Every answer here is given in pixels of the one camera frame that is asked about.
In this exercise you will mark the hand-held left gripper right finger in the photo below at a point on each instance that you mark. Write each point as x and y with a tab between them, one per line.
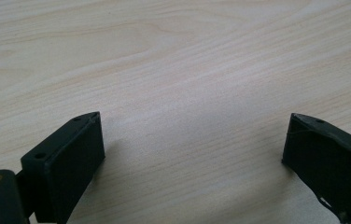
329	161

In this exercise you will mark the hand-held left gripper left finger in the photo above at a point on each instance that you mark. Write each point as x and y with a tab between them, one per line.
67	161

